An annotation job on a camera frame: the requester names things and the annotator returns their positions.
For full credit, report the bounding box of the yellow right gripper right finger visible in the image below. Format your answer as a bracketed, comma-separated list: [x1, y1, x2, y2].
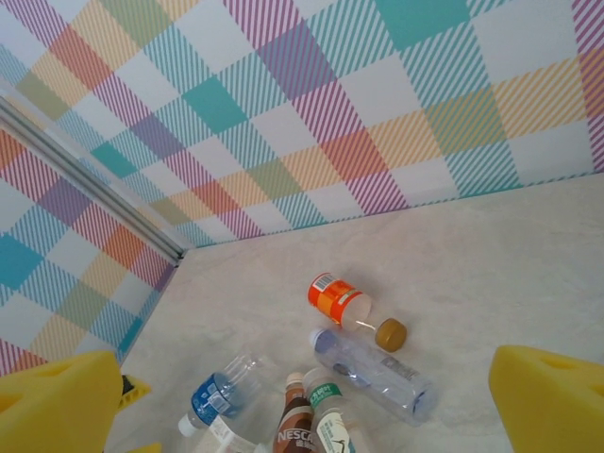
[488, 344, 604, 453]

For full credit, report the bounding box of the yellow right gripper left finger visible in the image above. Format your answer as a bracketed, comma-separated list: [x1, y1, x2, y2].
[0, 348, 161, 453]

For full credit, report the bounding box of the blue label plastic bottle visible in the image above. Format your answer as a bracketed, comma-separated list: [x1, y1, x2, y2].
[177, 353, 268, 438]

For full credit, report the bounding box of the white label plastic bottle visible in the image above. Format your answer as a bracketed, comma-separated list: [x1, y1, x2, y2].
[188, 414, 270, 453]

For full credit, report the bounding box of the clear bottle with blue cap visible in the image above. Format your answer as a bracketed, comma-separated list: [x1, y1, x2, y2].
[309, 327, 435, 428]

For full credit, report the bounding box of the white bottle with green cap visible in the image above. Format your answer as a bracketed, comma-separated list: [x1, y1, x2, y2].
[301, 366, 367, 453]

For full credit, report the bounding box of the orange label bottle gold cap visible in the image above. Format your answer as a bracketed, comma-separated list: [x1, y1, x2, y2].
[309, 272, 409, 354]

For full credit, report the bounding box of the brown coffee drink bottle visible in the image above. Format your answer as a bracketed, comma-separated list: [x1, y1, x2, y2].
[271, 371, 317, 453]

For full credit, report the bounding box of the aluminium corner post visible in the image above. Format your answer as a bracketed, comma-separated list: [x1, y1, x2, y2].
[0, 93, 185, 268]

